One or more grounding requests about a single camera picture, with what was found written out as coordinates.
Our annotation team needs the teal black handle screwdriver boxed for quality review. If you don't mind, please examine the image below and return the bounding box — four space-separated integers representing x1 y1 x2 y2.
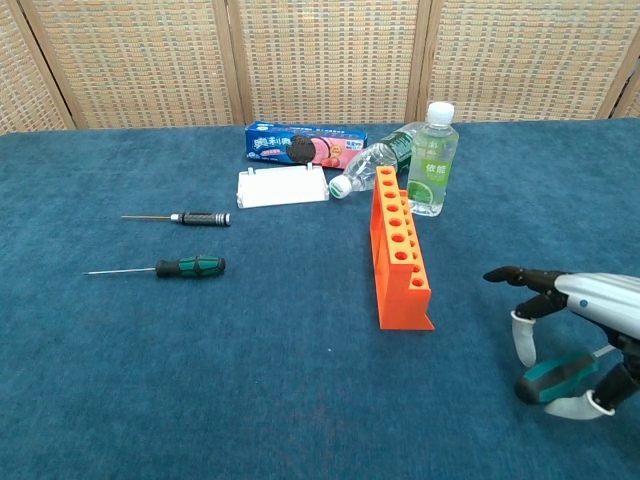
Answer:
514 344 615 405

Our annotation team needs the white plastic case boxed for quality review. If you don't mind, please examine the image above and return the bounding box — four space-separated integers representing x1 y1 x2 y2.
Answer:
234 162 331 210

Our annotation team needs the orange tool rack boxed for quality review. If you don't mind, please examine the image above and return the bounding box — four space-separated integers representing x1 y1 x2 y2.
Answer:
368 165 436 332

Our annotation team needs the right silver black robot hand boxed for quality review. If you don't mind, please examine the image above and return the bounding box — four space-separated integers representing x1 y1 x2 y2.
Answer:
482 266 640 419

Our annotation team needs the small clear green-label bottle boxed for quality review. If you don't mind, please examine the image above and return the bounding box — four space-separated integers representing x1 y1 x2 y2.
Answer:
405 101 460 218

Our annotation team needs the wicker folding screen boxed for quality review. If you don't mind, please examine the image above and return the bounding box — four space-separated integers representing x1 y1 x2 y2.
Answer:
0 0 640 136

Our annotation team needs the green black handle screwdriver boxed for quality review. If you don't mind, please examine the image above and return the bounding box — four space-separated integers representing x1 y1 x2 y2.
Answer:
82 255 227 280

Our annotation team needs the blue carpet table cover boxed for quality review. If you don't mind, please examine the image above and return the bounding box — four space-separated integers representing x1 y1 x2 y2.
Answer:
0 117 640 480

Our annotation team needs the large clear water bottle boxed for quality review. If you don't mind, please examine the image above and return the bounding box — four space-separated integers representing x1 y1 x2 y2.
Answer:
328 122 419 200

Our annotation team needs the black precision screwdriver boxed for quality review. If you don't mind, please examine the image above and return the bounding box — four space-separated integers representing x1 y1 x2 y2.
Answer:
121 211 232 228

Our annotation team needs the blue cookie box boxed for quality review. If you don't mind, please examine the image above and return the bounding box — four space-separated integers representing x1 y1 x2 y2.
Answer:
244 121 370 170

